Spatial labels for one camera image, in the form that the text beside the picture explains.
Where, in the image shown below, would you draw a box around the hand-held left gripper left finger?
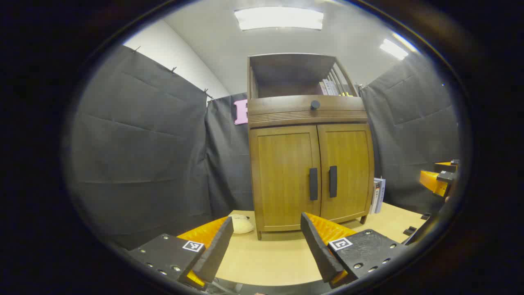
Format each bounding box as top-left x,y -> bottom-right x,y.
127,216 -> 235,291

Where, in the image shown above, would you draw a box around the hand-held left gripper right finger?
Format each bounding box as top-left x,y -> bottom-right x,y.
300,212 -> 404,289

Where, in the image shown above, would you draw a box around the wooden cabinet door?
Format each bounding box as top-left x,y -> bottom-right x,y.
317,124 -> 374,222
250,125 -> 322,232

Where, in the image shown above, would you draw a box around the wooden double-door shoe cabinet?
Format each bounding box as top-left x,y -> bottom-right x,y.
247,53 -> 375,240

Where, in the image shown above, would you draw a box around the books beside cabinet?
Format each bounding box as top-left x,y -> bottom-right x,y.
370,177 -> 386,215

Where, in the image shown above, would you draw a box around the books on cabinet shelf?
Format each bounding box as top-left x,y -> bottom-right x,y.
319,79 -> 353,97

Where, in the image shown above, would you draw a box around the cream plush toy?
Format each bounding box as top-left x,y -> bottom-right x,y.
228,214 -> 255,235

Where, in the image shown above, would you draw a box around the black backdrop cloth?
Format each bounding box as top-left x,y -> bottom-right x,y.
68,44 -> 461,250

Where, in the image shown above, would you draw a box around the small ceiling light panel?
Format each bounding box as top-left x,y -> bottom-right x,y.
379,38 -> 409,61

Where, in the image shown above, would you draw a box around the wooden drawer with black knob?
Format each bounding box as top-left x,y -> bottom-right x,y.
248,95 -> 368,128

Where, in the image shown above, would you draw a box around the large ceiling light panel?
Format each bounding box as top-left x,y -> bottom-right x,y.
234,7 -> 324,31

